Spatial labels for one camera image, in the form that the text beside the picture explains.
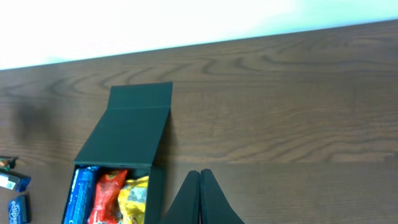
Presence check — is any dark blue chocolate bar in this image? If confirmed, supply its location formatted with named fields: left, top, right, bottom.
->
left=0, top=169, right=31, bottom=193

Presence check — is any dark green box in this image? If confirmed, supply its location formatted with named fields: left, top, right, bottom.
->
left=73, top=82, right=173, bottom=223

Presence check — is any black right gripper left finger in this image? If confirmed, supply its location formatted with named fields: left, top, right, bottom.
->
left=160, top=170, right=200, bottom=224

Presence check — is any yellow candy bag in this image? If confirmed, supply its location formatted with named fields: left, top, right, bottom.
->
left=118, top=175, right=149, bottom=224

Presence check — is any KitKat Milo bar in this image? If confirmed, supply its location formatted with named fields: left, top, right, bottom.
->
left=0, top=156, right=18, bottom=171

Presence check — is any blue Oreo cookie pack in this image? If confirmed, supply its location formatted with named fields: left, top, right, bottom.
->
left=63, top=166, right=100, bottom=224

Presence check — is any red candy bag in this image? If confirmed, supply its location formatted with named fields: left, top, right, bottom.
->
left=88, top=170, right=128, bottom=224

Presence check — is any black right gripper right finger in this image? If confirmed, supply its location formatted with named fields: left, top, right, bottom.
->
left=200, top=169, right=244, bottom=224

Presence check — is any blue Eclipse mints tin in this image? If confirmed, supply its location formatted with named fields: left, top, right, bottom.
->
left=8, top=194, right=31, bottom=224

